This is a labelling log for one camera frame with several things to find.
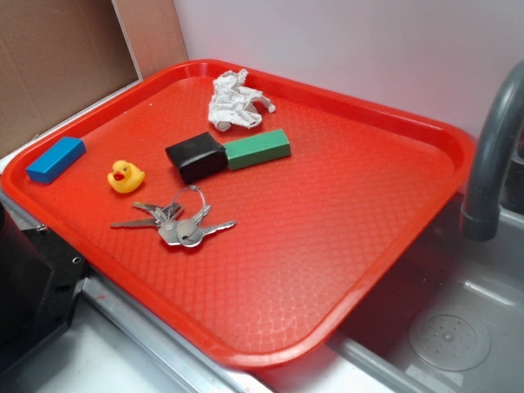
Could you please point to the yellow rubber duck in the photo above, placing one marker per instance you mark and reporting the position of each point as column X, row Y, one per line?
column 125, row 177

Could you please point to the blue rectangular block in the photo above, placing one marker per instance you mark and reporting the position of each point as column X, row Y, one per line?
column 55, row 160

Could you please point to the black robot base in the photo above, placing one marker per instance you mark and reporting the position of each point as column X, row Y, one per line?
column 41, row 278

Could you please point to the green rectangular block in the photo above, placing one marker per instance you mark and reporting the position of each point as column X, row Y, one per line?
column 257, row 149

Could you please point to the black rectangular block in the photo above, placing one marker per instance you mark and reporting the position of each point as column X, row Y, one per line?
column 198, row 157

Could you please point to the silver key bunch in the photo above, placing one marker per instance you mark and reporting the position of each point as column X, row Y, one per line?
column 173, row 230

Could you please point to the crumpled white paper towel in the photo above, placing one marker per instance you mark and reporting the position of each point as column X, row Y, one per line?
column 233, row 103

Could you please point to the grey sink faucet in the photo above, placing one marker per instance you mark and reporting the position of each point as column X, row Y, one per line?
column 496, row 177

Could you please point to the grey plastic sink basin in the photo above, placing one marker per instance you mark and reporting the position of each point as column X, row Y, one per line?
column 444, row 270

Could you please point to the round sink drain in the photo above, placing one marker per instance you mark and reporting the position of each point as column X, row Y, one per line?
column 449, row 340

